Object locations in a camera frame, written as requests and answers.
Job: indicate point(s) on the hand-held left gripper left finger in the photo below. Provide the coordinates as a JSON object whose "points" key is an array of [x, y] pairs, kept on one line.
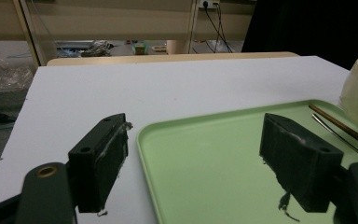
{"points": [[99, 161]]}

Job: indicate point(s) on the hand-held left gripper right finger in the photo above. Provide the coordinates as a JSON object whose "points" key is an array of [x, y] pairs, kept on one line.
{"points": [[298, 161]]}

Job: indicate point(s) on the metal spoon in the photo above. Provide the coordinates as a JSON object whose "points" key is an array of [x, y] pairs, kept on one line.
{"points": [[338, 137]]}

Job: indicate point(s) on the brown chopstick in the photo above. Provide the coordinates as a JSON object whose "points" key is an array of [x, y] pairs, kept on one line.
{"points": [[338, 125]]}

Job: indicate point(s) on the light green tray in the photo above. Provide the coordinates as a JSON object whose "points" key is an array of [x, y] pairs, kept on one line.
{"points": [[214, 161]]}

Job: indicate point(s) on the white table cover board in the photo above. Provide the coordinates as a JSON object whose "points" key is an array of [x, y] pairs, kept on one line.
{"points": [[167, 90]]}

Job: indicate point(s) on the small coloured cube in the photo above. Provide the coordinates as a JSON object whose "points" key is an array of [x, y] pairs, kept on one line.
{"points": [[139, 48]]}

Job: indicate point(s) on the clear plastic bag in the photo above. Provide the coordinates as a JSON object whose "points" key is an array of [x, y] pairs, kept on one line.
{"points": [[7, 76]]}

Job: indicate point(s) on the black curtain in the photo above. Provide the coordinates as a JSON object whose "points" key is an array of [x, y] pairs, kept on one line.
{"points": [[307, 28]]}

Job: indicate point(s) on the light wooden desk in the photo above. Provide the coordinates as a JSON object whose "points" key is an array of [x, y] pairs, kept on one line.
{"points": [[121, 21]]}

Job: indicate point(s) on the white power strip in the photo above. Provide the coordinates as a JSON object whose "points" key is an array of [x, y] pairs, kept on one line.
{"points": [[209, 3]]}

